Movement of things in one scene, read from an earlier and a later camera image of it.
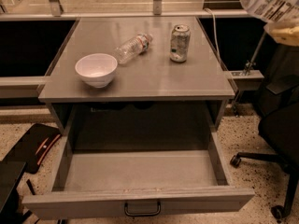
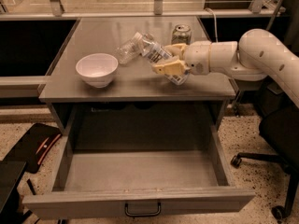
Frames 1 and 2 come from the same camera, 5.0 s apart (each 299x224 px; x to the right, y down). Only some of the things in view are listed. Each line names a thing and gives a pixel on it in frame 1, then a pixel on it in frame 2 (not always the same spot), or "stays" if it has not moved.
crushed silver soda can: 179,43 stays
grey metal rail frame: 55,7 stays
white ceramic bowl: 96,69 stays
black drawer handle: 142,214 stays
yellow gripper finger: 285,35 → 196,56
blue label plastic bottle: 270,4 → 158,53
